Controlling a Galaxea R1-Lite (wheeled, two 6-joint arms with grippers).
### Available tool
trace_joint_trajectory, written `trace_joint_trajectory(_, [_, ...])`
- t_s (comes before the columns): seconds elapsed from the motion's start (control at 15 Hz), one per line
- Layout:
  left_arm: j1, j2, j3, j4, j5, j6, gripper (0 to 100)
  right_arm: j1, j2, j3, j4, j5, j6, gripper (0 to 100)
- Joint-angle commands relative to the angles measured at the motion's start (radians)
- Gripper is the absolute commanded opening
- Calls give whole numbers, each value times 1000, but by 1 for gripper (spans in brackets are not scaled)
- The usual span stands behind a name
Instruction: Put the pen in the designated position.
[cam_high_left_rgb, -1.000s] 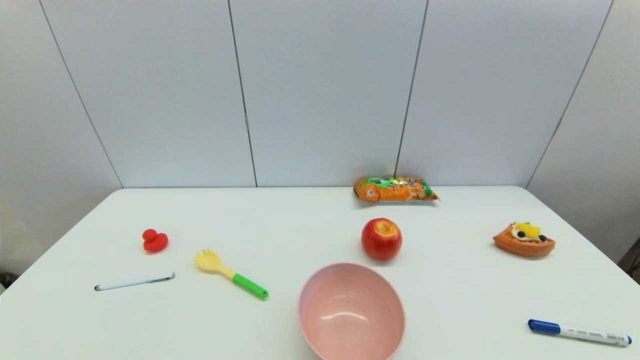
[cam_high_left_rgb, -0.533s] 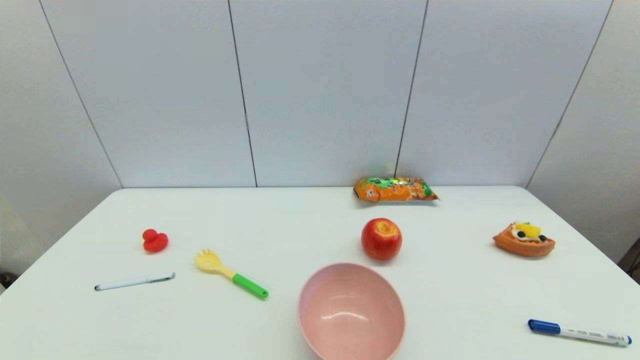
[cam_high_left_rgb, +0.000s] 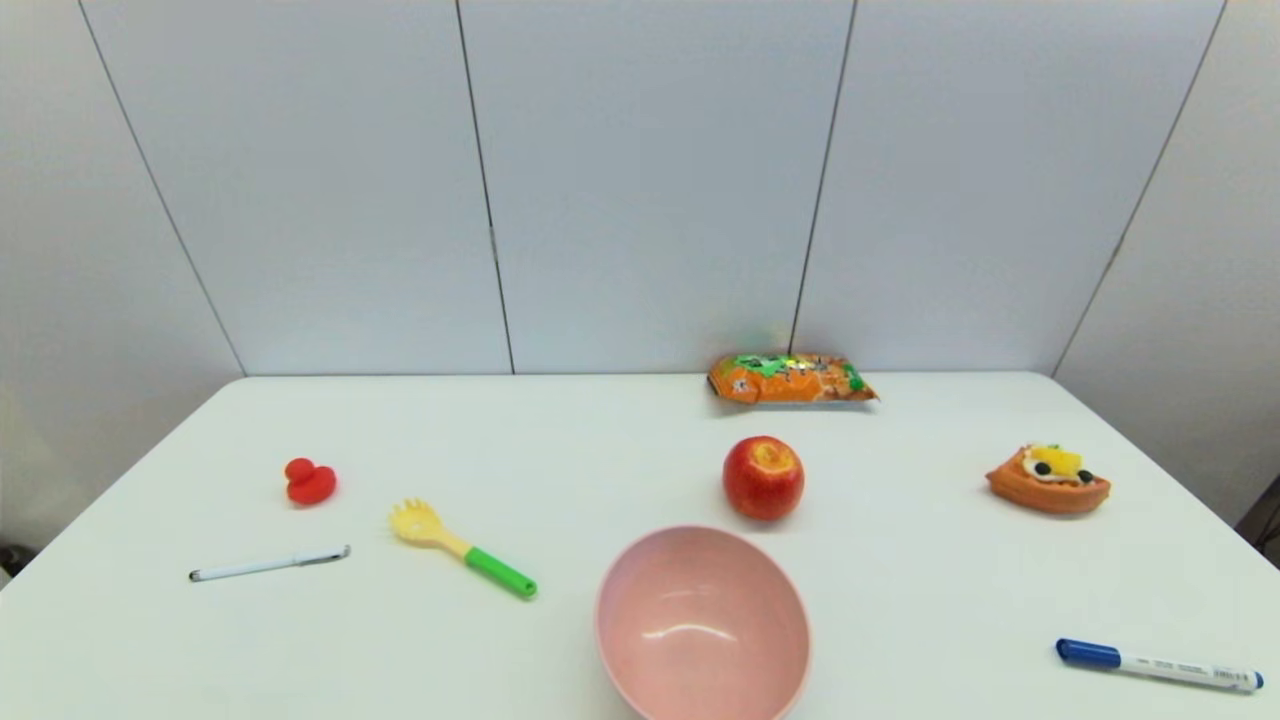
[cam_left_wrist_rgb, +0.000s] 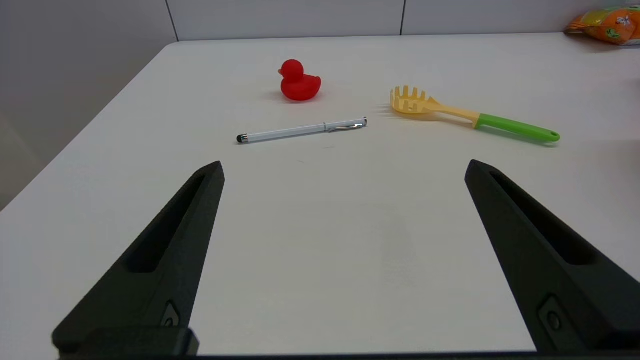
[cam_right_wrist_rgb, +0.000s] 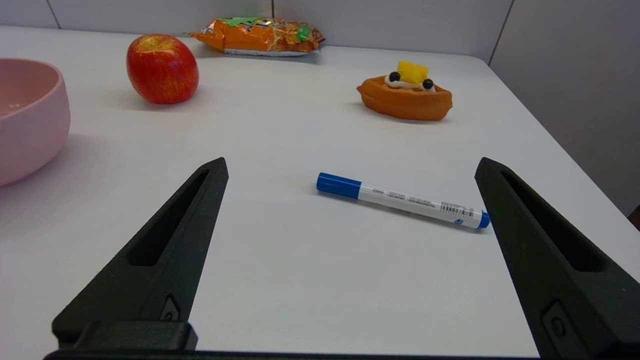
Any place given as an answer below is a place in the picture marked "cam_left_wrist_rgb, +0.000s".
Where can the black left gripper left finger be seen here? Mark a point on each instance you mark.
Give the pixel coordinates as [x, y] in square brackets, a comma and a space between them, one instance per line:
[167, 265]

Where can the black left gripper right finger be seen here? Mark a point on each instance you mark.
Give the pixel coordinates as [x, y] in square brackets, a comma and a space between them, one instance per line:
[550, 265]

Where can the white stylus pen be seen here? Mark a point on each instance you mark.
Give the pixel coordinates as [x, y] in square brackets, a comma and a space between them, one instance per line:
[300, 131]

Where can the yellow green pasta spoon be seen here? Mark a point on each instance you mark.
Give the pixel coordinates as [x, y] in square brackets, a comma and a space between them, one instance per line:
[410, 102]

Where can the red rubber duck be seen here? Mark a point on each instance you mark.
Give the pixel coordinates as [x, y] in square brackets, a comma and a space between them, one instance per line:
[300, 87]

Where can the orange green snack bag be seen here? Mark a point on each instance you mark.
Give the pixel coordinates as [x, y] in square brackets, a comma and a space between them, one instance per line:
[607, 27]

